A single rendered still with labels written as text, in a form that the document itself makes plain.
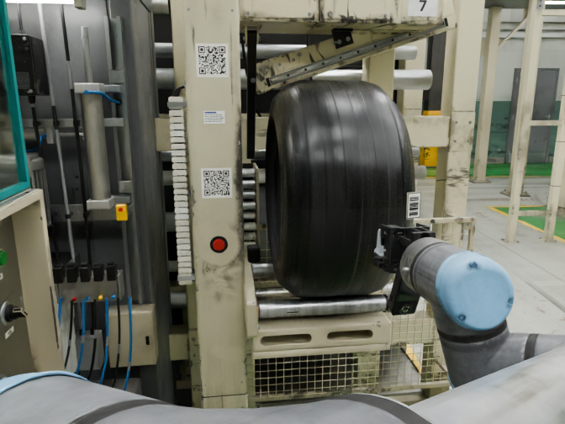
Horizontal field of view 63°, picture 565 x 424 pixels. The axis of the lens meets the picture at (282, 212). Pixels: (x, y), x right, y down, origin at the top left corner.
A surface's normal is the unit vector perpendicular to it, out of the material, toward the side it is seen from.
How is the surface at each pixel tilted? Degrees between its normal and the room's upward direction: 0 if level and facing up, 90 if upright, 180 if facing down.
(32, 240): 90
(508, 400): 18
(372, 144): 60
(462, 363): 97
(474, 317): 78
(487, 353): 85
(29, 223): 90
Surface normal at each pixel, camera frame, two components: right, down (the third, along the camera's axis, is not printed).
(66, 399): -0.18, -0.98
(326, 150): 0.11, -0.25
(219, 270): 0.12, 0.23
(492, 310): 0.10, 0.02
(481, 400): 0.17, -0.99
